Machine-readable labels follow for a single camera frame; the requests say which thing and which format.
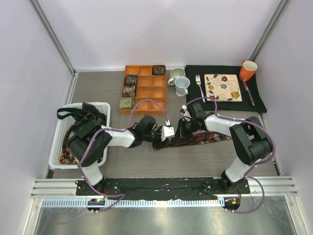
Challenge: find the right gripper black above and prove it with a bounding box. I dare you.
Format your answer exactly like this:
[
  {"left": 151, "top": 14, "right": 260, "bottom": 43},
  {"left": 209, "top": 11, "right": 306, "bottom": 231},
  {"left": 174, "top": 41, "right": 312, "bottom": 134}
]
[{"left": 173, "top": 118, "right": 198, "bottom": 144}]

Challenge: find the dark red patterned tie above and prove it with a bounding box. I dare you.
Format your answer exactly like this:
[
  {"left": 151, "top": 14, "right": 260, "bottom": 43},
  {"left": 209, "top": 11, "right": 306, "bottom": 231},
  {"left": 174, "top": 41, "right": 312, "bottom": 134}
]
[{"left": 167, "top": 131, "right": 231, "bottom": 148}]

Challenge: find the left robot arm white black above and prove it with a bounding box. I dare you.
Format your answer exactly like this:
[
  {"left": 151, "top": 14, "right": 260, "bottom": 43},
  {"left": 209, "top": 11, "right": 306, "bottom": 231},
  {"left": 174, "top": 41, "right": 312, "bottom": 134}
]
[{"left": 66, "top": 115, "right": 175, "bottom": 195}]

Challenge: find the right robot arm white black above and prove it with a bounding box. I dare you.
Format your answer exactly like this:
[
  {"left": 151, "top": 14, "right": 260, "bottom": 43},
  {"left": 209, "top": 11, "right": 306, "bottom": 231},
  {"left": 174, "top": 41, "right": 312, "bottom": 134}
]
[{"left": 171, "top": 102, "right": 276, "bottom": 193}]

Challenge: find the pile of patterned ties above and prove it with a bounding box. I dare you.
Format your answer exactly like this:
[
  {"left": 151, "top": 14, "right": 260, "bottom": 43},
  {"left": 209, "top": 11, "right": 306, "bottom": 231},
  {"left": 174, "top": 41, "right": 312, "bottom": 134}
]
[{"left": 58, "top": 102, "right": 110, "bottom": 165}]

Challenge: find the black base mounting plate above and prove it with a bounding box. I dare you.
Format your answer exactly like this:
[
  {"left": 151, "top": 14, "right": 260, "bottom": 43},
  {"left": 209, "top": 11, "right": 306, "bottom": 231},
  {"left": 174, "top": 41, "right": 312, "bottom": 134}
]
[{"left": 75, "top": 176, "right": 251, "bottom": 200}]

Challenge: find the pale blue mug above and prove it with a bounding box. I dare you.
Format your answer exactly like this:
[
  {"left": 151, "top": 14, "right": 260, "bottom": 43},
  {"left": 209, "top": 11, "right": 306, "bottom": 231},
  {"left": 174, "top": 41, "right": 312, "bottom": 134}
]
[{"left": 175, "top": 76, "right": 190, "bottom": 97}]

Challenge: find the rolled olive green tie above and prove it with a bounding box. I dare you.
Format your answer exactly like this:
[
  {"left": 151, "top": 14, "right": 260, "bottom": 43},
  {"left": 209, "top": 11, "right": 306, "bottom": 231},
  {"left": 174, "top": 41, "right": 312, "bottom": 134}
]
[{"left": 119, "top": 97, "right": 135, "bottom": 110}]

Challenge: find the orange compartment tray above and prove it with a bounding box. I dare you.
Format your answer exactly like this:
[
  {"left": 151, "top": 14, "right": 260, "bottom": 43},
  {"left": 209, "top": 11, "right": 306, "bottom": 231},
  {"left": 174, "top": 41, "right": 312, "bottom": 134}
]
[{"left": 120, "top": 65, "right": 167, "bottom": 116}]

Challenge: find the silver fork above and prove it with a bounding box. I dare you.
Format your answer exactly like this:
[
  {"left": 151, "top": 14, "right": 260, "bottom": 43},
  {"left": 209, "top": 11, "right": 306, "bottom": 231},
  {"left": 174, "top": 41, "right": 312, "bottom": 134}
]
[{"left": 195, "top": 74, "right": 206, "bottom": 103}]

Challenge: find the rolled brown patterned tie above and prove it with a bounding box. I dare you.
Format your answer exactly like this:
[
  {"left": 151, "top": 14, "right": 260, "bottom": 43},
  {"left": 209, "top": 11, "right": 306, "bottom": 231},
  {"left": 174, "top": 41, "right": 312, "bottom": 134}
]
[{"left": 123, "top": 85, "right": 136, "bottom": 97}]

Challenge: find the grey ribbed mug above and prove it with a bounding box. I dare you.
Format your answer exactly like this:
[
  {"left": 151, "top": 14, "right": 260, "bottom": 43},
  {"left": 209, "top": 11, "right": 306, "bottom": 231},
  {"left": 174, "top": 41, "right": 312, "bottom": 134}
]
[{"left": 168, "top": 68, "right": 185, "bottom": 86}]

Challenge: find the floral square plate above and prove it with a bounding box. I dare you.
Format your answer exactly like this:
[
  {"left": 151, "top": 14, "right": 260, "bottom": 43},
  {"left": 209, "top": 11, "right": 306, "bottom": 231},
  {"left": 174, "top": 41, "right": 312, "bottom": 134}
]
[{"left": 204, "top": 74, "right": 242, "bottom": 103}]

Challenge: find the rolled dark tie top right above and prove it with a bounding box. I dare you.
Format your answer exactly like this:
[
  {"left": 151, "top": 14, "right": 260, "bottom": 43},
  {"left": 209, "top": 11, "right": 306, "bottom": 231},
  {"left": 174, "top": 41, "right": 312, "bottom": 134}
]
[{"left": 152, "top": 65, "right": 166, "bottom": 76}]

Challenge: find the rolled purple patterned tie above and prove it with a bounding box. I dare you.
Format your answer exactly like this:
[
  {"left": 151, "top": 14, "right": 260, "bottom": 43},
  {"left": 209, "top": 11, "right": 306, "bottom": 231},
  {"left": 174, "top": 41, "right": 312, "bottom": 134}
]
[{"left": 124, "top": 74, "right": 138, "bottom": 86}]

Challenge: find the orange mug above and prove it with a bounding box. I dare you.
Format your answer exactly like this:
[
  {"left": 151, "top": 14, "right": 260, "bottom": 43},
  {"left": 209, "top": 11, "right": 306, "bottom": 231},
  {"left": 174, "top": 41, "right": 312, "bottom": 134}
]
[{"left": 239, "top": 60, "right": 258, "bottom": 82}]

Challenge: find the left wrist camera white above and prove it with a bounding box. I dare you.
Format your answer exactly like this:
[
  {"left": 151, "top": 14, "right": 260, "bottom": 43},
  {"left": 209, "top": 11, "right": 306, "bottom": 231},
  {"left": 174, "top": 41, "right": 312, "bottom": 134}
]
[{"left": 161, "top": 120, "right": 175, "bottom": 141}]

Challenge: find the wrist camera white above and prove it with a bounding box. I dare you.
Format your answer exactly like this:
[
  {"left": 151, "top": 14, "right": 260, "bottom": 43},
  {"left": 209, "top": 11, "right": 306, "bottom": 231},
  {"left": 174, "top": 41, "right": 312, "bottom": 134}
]
[
  {"left": 180, "top": 105, "right": 191, "bottom": 119},
  {"left": 161, "top": 120, "right": 175, "bottom": 141}
]

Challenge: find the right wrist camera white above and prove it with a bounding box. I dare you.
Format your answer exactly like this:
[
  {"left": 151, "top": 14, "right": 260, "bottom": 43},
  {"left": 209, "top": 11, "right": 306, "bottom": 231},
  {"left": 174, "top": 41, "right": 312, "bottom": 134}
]
[{"left": 180, "top": 105, "right": 191, "bottom": 119}]

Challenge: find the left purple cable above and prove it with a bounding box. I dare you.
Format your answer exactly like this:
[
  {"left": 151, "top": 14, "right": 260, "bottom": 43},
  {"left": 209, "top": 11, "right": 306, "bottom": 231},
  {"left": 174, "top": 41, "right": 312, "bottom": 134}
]
[{"left": 77, "top": 98, "right": 171, "bottom": 216}]

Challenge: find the patterned handle knife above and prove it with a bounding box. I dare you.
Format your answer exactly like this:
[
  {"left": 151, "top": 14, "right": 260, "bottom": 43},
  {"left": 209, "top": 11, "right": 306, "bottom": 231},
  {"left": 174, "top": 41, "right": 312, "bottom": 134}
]
[{"left": 243, "top": 81, "right": 255, "bottom": 107}]

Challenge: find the dark green tie strap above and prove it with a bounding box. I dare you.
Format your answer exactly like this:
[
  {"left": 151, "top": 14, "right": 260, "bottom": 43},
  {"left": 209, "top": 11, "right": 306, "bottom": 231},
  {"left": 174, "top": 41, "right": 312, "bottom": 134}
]
[{"left": 57, "top": 107, "right": 98, "bottom": 120}]

